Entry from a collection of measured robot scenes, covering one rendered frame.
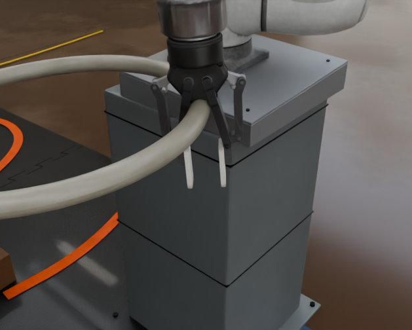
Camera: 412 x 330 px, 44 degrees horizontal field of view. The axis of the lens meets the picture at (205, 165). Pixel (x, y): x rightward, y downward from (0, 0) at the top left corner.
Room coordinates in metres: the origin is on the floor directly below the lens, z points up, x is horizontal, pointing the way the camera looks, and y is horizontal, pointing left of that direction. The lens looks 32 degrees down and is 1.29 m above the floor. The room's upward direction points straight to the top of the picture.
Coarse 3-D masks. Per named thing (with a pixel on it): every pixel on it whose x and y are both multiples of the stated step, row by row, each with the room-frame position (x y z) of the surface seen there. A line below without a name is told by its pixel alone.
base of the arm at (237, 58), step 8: (224, 48) 1.09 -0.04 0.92; (232, 48) 1.10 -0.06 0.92; (240, 48) 1.11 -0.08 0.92; (248, 48) 1.13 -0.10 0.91; (256, 48) 1.17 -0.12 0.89; (264, 48) 1.19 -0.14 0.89; (224, 56) 1.09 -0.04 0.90; (232, 56) 1.09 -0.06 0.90; (240, 56) 1.11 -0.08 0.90; (248, 56) 1.13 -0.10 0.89; (256, 56) 1.14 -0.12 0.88; (264, 56) 1.16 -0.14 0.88; (232, 64) 1.09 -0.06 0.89; (240, 64) 1.10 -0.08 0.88; (248, 64) 1.12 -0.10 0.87
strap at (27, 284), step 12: (0, 120) 2.53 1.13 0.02; (12, 132) 2.39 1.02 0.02; (12, 156) 2.14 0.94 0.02; (0, 168) 2.03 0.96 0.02; (108, 228) 1.59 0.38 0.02; (96, 240) 1.51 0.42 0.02; (72, 252) 1.44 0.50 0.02; (84, 252) 1.44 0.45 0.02; (60, 264) 1.38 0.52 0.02; (36, 276) 1.32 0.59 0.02; (48, 276) 1.32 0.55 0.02; (12, 288) 1.26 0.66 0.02; (24, 288) 1.26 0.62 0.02
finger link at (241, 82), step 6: (240, 72) 0.68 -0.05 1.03; (240, 78) 0.65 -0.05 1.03; (240, 84) 0.65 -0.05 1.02; (234, 90) 0.65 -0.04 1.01; (240, 90) 0.65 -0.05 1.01; (234, 96) 0.65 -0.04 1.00; (240, 96) 0.65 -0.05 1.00; (234, 102) 0.65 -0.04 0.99; (240, 102) 0.65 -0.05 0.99; (234, 108) 0.65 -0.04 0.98; (240, 108) 0.65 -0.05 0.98; (234, 114) 0.65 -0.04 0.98; (240, 114) 0.65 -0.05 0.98; (234, 120) 0.65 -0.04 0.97; (240, 120) 0.65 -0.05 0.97; (234, 126) 0.65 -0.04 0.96; (240, 126) 0.65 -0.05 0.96; (234, 132) 0.65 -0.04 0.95; (240, 132) 0.65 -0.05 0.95; (240, 138) 0.65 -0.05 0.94
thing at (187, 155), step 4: (188, 148) 0.65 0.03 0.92; (184, 152) 0.65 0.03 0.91; (188, 152) 0.65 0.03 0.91; (184, 156) 0.65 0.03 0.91; (188, 156) 0.65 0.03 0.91; (188, 160) 0.65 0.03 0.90; (188, 164) 0.65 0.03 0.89; (188, 168) 0.65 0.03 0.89; (192, 168) 0.67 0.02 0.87; (188, 172) 0.65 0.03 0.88; (192, 172) 0.67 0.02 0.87; (188, 176) 0.65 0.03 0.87; (192, 176) 0.66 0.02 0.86; (188, 180) 0.65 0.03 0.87; (192, 180) 0.66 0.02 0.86; (188, 184) 0.65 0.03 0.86; (192, 184) 0.65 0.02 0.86
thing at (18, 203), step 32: (32, 64) 0.88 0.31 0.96; (64, 64) 0.89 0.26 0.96; (96, 64) 0.88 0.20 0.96; (128, 64) 0.86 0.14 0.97; (160, 64) 0.82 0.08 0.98; (192, 128) 0.58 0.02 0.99; (128, 160) 0.50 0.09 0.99; (160, 160) 0.51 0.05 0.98; (0, 192) 0.45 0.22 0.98; (32, 192) 0.44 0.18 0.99; (64, 192) 0.45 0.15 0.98; (96, 192) 0.46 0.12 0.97
